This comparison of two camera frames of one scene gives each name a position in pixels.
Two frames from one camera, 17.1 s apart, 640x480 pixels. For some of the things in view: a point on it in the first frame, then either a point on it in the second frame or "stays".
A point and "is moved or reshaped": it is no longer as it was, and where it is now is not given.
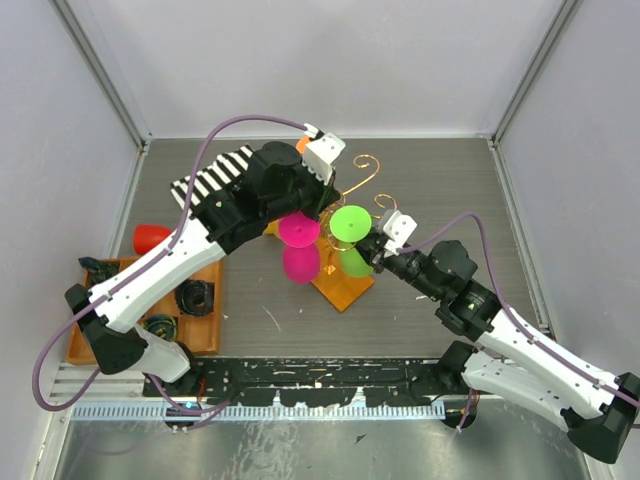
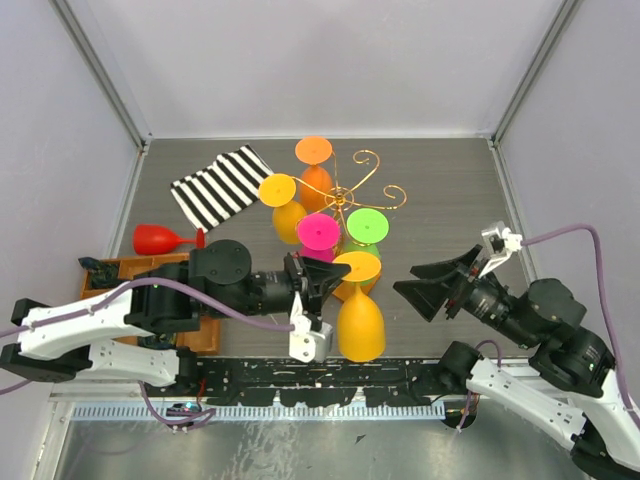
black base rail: (413, 382) stays
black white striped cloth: (224, 169) stays
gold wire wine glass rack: (337, 280) -> (342, 198)
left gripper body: (312, 194) -> (296, 275)
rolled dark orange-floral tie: (99, 269) stays
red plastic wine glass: (146, 237) stays
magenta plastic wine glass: (301, 257) is moved or reshaped
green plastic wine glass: (351, 224) is moved or reshaped
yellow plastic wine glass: (273, 228) -> (361, 326)
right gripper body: (378, 260) -> (487, 299)
